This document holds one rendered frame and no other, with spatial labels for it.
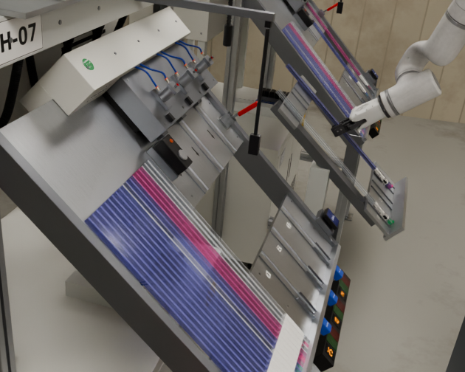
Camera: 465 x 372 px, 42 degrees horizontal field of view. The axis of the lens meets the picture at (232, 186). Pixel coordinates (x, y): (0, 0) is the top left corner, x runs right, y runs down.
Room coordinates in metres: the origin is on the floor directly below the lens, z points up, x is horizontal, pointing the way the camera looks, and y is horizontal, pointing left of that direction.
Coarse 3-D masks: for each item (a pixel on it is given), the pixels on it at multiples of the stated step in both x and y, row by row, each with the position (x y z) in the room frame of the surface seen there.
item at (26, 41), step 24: (0, 0) 0.87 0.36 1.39; (24, 0) 0.89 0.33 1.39; (48, 0) 0.90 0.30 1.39; (72, 0) 0.93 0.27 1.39; (0, 24) 0.81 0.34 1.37; (24, 24) 0.87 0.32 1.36; (0, 48) 0.81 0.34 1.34; (24, 48) 0.86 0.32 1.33; (72, 288) 1.17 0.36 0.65; (144, 288) 1.18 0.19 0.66
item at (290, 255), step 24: (288, 216) 1.31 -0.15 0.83; (264, 240) 1.16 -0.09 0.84; (288, 240) 1.23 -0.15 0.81; (312, 240) 1.31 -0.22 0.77; (264, 264) 1.08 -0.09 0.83; (288, 264) 1.15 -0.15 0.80; (312, 264) 1.23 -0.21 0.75; (264, 288) 1.02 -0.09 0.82; (288, 288) 1.08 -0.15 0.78; (312, 288) 1.15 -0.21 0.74; (288, 312) 1.01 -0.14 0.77; (312, 312) 1.08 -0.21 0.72
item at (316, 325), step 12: (336, 252) 1.31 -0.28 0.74; (336, 264) 1.27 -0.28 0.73; (324, 276) 1.22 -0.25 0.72; (324, 288) 1.16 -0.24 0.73; (324, 300) 1.11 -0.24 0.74; (324, 312) 1.07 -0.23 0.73; (312, 324) 1.04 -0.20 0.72; (312, 336) 0.99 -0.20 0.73; (312, 348) 0.95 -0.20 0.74; (312, 360) 0.92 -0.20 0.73
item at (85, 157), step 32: (0, 128) 0.86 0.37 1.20; (32, 128) 0.91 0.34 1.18; (64, 128) 0.97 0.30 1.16; (96, 128) 1.03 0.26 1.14; (128, 128) 1.10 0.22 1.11; (192, 128) 1.28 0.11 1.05; (224, 128) 1.40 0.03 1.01; (32, 160) 0.85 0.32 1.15; (64, 160) 0.90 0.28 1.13; (96, 160) 0.96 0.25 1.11; (128, 160) 1.03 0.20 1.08; (192, 160) 1.18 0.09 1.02; (224, 160) 1.29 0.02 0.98; (64, 192) 0.84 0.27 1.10; (96, 192) 0.90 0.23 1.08; (192, 192) 1.10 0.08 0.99
